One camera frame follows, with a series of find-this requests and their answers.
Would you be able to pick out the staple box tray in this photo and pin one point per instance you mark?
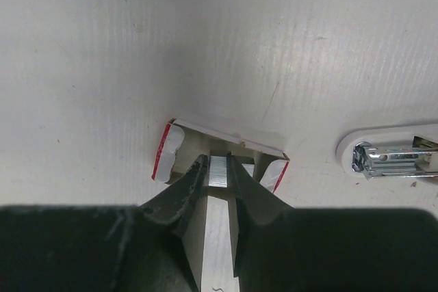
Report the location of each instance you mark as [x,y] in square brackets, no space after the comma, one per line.
[197,163]

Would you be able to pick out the pink white mini stapler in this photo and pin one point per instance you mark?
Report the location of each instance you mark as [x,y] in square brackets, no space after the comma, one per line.
[409,151]

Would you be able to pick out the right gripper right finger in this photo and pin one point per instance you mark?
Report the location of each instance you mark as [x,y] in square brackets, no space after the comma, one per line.
[359,249]

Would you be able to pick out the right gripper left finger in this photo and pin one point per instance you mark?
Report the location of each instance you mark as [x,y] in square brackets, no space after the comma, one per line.
[87,248]

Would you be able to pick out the silver staple strip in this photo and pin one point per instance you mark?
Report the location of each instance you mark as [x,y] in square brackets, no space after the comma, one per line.
[217,272]

